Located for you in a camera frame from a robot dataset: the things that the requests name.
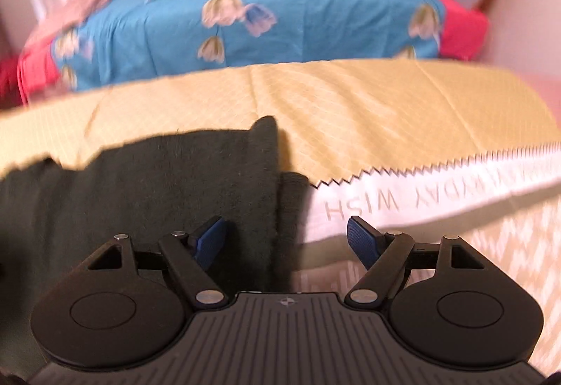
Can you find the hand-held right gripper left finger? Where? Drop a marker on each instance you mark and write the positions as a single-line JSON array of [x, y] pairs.
[[211, 242]]

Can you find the yellow white patterned bed sheet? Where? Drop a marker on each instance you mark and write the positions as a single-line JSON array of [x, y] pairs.
[[372, 113]]

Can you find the blue floral pillow red trim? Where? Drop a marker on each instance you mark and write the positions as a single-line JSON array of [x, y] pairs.
[[285, 25]]

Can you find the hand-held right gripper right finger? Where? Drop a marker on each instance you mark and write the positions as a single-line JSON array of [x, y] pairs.
[[363, 245]]

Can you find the dark green knit sweater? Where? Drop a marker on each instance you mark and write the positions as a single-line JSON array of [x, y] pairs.
[[153, 192]]

